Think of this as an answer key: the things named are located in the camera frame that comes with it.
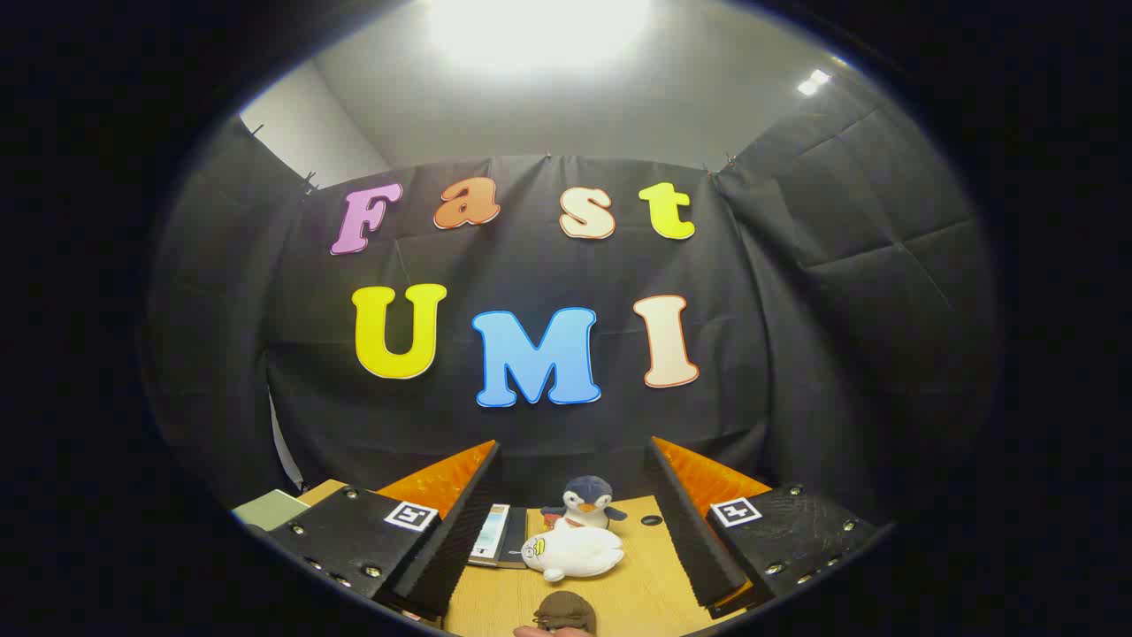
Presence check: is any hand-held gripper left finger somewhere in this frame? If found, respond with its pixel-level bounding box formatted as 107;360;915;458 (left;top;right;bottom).
264;440;503;620

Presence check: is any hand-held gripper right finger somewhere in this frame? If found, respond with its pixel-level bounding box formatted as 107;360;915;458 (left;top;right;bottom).
648;435;881;620

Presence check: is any brown fuzzy shoe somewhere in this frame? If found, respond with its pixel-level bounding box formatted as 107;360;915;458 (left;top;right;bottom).
533;591;598;634

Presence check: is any green fabric storage box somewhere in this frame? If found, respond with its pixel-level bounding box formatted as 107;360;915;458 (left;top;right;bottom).
232;489;310;532

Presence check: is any dark covered book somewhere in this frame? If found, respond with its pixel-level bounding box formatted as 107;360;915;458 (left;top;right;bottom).
498;506;532;569

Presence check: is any penguin plush toy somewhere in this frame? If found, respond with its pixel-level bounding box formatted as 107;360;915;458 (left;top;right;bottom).
541;475;629;532

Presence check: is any white seal plush toy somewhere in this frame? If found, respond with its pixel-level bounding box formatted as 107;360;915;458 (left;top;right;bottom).
520;524;626;583

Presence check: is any large ceiling light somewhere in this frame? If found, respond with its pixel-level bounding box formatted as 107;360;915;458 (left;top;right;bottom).
429;0;655;76

